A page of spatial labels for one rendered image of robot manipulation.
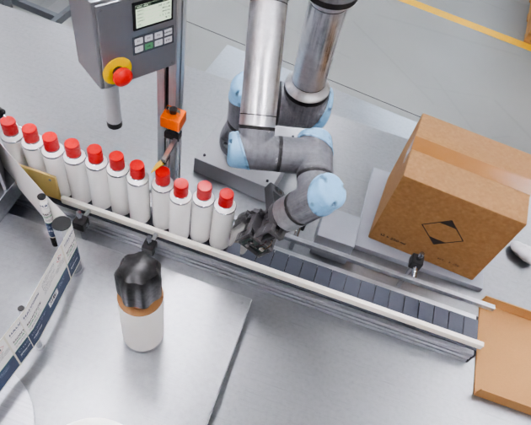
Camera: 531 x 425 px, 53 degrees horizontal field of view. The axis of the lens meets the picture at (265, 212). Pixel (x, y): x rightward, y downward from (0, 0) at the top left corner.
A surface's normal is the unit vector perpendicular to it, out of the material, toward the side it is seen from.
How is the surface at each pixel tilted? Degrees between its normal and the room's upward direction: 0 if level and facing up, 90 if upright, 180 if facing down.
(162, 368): 0
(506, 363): 0
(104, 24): 90
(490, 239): 90
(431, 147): 0
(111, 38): 90
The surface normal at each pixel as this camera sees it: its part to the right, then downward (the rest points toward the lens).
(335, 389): 0.15, -0.58
